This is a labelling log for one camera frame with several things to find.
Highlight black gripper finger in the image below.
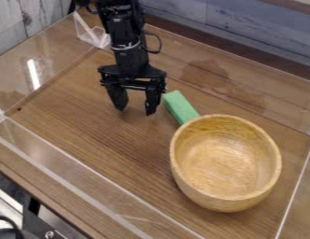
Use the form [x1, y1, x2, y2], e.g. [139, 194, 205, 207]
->
[146, 88, 163, 116]
[106, 85, 129, 111]

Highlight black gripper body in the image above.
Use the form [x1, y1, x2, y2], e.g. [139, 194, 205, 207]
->
[98, 46, 166, 93]

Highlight green rectangular block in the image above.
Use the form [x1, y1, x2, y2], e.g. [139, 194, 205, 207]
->
[163, 91, 201, 125]

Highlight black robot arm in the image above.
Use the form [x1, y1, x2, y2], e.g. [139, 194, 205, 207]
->
[74, 0, 166, 115]

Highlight wooden brown bowl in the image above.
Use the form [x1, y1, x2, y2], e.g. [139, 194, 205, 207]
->
[170, 114, 282, 213]

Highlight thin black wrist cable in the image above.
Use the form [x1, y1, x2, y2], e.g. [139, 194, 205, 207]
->
[142, 31, 163, 55]

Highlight clear acrylic corner bracket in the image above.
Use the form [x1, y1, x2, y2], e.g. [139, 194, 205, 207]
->
[73, 12, 111, 49]

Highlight clear acrylic enclosure wall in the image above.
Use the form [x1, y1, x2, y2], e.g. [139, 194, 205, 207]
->
[0, 18, 310, 239]

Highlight black table frame bracket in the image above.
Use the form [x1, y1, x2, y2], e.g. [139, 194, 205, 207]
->
[22, 197, 79, 239]

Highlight black cable lower left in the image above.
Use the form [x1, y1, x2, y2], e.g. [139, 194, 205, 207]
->
[0, 215, 27, 239]

